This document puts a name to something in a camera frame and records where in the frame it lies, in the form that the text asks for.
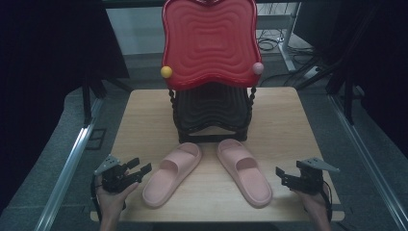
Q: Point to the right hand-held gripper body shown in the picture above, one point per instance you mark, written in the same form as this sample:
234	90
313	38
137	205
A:
309	179

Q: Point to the black square floor frame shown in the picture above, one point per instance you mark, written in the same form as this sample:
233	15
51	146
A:
96	138

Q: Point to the white desk frame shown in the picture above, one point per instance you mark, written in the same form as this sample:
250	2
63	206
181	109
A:
288	41

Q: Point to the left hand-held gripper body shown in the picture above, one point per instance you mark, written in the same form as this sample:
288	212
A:
114	179

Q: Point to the black metal stand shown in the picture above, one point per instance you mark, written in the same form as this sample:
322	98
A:
349	99
87	99

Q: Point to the person's left hand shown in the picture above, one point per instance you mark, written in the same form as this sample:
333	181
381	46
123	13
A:
112	200

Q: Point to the pink slipper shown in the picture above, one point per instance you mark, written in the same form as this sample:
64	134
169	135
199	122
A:
174	174
245	173

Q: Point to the person's right hand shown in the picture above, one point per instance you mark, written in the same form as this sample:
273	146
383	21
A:
312	202

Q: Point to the black curtain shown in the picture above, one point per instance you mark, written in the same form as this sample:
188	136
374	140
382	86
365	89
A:
378	64
41	64

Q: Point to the aluminium floor rail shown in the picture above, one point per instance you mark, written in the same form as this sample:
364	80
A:
64	179
369	160

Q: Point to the red tiered shoe rack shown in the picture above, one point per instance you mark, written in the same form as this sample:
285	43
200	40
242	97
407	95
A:
210	45

